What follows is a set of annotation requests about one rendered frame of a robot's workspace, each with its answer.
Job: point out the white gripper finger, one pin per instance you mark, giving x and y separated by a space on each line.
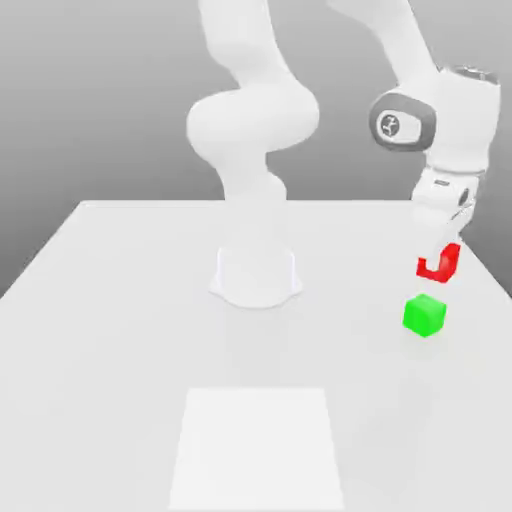
434 256

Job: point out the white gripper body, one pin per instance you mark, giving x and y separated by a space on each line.
434 216

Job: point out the small red cube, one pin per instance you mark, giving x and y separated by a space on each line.
450 262

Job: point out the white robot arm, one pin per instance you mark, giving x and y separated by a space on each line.
248 120

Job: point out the small green cube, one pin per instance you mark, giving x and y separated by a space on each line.
424 316

